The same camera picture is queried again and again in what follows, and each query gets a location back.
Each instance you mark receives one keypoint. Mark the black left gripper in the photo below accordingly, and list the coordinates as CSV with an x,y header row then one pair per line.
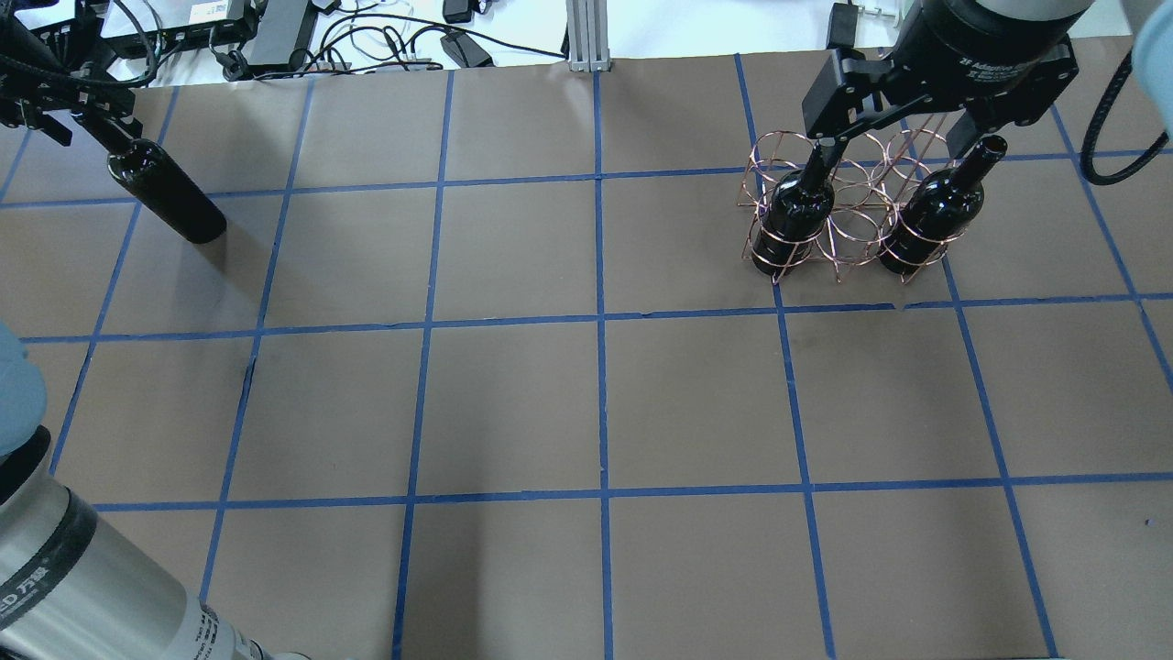
x,y
81,112

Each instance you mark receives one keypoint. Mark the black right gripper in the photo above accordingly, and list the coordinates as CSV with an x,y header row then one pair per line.
x,y
981,57

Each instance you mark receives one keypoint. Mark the dark wine bottle basket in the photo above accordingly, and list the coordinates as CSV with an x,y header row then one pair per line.
x,y
940,210

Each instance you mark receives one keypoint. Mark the dark wine bottle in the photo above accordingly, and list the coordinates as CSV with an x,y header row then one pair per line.
x,y
796,213
144,169

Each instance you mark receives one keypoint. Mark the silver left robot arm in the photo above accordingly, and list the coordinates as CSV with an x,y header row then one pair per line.
x,y
73,586

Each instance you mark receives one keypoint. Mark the dark wine bottle in basket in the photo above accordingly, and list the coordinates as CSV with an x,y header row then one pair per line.
x,y
796,213

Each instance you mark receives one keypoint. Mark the black power adapter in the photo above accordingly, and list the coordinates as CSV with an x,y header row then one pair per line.
x,y
464,51

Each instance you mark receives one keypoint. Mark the copper wire wine basket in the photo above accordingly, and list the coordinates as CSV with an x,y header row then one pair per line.
x,y
870,194

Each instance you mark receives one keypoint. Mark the aluminium frame post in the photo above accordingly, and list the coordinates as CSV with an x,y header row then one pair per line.
x,y
588,48

